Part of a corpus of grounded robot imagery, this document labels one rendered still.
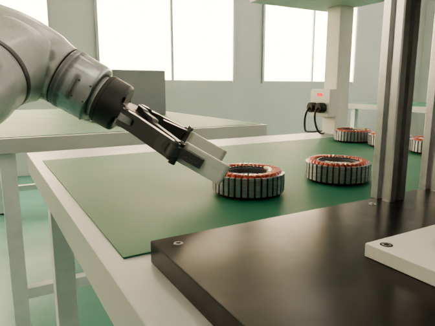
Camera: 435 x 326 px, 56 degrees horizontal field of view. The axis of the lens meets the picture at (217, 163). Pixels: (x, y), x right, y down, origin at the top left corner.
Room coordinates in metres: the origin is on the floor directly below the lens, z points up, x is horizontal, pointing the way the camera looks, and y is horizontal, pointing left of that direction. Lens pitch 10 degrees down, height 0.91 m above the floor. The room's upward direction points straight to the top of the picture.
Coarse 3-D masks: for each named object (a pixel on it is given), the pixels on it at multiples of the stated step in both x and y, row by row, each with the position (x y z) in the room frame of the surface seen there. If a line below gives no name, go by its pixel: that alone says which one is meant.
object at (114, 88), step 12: (108, 84) 0.59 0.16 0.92; (120, 84) 0.60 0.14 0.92; (96, 96) 0.58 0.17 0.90; (108, 96) 0.58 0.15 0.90; (120, 96) 0.59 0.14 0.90; (132, 96) 0.64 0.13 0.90; (96, 108) 0.58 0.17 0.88; (108, 108) 0.58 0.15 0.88; (120, 108) 0.58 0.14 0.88; (132, 108) 0.60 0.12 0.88; (96, 120) 0.60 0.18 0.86; (108, 120) 0.59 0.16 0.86
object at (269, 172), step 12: (240, 168) 0.65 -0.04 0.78; (252, 168) 0.65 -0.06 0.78; (264, 168) 0.64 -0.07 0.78; (276, 168) 0.62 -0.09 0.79; (228, 180) 0.58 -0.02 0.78; (240, 180) 0.57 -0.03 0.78; (252, 180) 0.56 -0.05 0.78; (264, 180) 0.57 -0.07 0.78; (276, 180) 0.58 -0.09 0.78; (216, 192) 0.59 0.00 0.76; (228, 192) 0.58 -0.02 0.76; (240, 192) 0.57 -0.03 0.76; (252, 192) 0.56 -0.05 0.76; (264, 192) 0.57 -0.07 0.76; (276, 192) 0.58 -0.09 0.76
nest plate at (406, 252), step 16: (384, 240) 0.33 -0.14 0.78; (400, 240) 0.33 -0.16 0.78; (416, 240) 0.33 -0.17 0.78; (432, 240) 0.33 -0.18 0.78; (368, 256) 0.32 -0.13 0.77; (384, 256) 0.31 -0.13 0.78; (400, 256) 0.30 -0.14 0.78; (416, 256) 0.30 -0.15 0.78; (432, 256) 0.30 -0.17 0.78; (416, 272) 0.28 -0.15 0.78; (432, 272) 0.27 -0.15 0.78
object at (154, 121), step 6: (138, 108) 0.60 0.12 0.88; (144, 108) 0.61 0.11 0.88; (144, 114) 0.59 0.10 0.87; (150, 114) 0.59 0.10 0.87; (150, 120) 0.58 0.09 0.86; (156, 120) 0.58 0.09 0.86; (156, 126) 0.57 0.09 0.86; (168, 132) 0.57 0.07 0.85; (174, 138) 0.54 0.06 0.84; (168, 144) 0.55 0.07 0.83; (168, 162) 0.54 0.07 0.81; (174, 162) 0.54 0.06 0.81
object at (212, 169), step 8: (200, 152) 0.55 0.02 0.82; (208, 160) 0.55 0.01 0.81; (216, 160) 0.55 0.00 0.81; (192, 168) 0.55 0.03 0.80; (200, 168) 0.55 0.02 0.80; (208, 168) 0.55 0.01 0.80; (216, 168) 0.55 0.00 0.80; (224, 168) 0.55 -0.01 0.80; (208, 176) 0.55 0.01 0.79; (216, 176) 0.55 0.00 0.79; (224, 176) 0.55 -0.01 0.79
